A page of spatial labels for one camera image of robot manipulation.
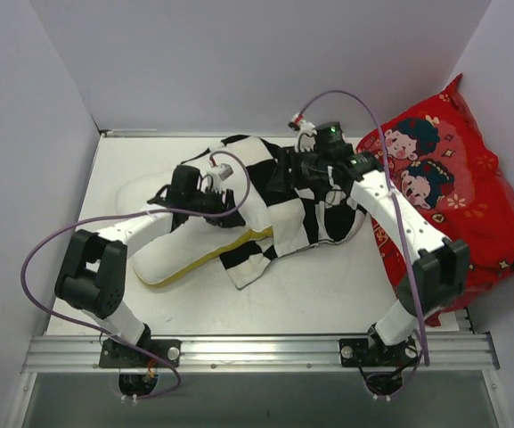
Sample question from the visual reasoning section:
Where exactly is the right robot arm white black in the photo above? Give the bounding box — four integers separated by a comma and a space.
268, 122, 469, 365

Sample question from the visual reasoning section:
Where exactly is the aluminium mounting rail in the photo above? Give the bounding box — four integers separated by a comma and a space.
22, 332, 500, 375

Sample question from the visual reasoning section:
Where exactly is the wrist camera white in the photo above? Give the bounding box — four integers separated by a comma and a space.
295, 120, 316, 152
208, 163, 233, 185

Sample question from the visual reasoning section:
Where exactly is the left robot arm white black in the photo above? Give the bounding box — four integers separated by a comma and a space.
55, 163, 244, 366

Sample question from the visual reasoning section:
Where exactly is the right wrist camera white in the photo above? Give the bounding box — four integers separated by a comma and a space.
295, 120, 316, 152

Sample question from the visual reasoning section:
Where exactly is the red cartoon print pillow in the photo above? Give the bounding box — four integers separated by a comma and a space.
357, 76, 514, 312

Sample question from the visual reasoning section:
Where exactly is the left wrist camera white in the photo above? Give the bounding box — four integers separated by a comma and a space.
208, 163, 233, 185

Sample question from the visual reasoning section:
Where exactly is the black white checkered pillowcase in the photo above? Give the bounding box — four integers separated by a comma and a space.
180, 135, 365, 290

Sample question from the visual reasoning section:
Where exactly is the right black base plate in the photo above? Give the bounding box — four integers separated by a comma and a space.
339, 337, 419, 368

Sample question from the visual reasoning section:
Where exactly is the white pillow yellow edge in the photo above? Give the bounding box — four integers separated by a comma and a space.
118, 137, 280, 291

